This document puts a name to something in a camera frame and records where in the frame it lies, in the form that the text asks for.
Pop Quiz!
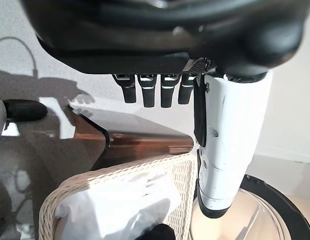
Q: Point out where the white garment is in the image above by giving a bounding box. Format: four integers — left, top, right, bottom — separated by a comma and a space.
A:
54, 164, 182, 240

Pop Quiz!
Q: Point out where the white wicker laundry basket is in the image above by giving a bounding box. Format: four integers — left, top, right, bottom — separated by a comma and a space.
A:
38, 152, 198, 240

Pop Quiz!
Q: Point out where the black garment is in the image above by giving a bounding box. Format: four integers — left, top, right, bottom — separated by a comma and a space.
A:
136, 223, 175, 240

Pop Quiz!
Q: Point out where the brown wooden stool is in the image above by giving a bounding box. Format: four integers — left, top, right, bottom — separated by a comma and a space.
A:
68, 104, 195, 171

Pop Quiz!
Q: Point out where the round glass washing machine door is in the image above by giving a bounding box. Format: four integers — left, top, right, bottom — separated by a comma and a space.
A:
189, 173, 310, 240

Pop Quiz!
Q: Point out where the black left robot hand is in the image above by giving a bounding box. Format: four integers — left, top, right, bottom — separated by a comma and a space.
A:
21, 0, 310, 219

